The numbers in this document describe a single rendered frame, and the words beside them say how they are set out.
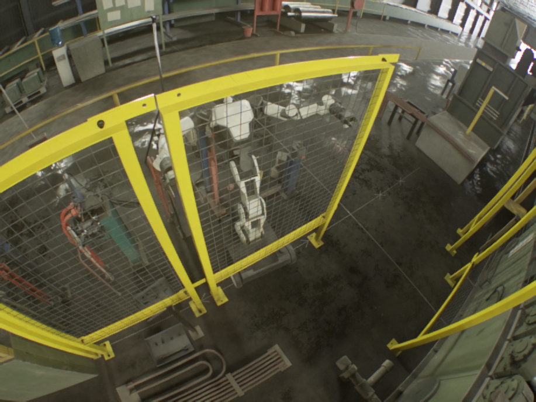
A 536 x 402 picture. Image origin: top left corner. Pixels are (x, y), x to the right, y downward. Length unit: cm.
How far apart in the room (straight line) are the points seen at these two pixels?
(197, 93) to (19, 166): 60
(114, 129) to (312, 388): 215
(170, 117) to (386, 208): 279
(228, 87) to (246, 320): 184
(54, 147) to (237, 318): 189
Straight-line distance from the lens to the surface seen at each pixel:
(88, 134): 83
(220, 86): 88
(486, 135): 484
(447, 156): 437
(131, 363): 241
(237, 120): 173
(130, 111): 81
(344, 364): 211
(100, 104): 522
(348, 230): 282
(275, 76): 98
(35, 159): 87
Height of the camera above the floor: 222
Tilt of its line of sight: 52 degrees down
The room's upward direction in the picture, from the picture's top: 8 degrees clockwise
